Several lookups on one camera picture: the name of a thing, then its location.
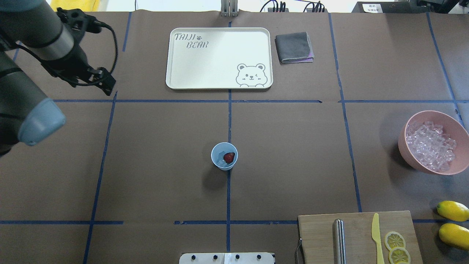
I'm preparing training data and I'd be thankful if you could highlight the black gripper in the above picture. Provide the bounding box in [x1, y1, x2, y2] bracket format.
[42, 8, 116, 96]

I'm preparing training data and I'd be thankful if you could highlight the clear ice cube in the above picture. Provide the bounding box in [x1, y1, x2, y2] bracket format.
[215, 151, 226, 167]

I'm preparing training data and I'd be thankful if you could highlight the red strawberry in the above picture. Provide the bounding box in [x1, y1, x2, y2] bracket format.
[223, 152, 236, 164]

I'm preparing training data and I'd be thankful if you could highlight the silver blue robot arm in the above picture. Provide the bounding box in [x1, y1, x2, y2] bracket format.
[0, 0, 118, 157]

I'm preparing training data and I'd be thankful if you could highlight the light blue plastic cup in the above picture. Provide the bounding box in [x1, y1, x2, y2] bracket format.
[211, 142, 238, 171]

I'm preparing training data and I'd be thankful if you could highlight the pile of clear ice cubes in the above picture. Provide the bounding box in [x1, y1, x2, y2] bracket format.
[405, 121, 457, 172]

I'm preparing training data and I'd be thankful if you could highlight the yellow cloth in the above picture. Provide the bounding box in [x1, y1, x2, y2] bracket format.
[46, 0, 102, 12]

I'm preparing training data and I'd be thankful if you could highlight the cream bear print tray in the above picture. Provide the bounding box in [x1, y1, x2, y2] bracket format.
[166, 28, 273, 90]

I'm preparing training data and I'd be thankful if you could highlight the grey folded cloth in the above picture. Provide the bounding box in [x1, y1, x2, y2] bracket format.
[275, 32, 314, 65]

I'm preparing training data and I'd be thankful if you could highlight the wooden cutting board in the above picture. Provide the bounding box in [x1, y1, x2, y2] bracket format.
[298, 211, 423, 264]

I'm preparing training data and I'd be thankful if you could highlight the steel muddler black tip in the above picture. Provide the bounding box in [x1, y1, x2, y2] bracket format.
[333, 219, 347, 264]

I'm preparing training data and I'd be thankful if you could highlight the yellow plastic knife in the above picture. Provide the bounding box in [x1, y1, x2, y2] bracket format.
[371, 213, 385, 264]

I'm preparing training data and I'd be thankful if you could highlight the lemon slice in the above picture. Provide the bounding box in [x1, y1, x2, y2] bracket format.
[388, 247, 411, 264]
[384, 231, 406, 251]

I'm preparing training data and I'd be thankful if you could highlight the pink bowl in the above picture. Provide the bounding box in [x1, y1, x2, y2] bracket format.
[398, 110, 469, 175]

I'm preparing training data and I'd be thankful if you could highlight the whole yellow lemon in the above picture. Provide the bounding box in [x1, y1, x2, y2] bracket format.
[436, 201, 469, 222]
[438, 223, 469, 251]

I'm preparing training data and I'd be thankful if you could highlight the aluminium frame post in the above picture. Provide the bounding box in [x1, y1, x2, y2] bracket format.
[221, 0, 239, 17]

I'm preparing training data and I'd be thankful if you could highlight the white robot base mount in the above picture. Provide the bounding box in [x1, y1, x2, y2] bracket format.
[179, 252, 276, 264]

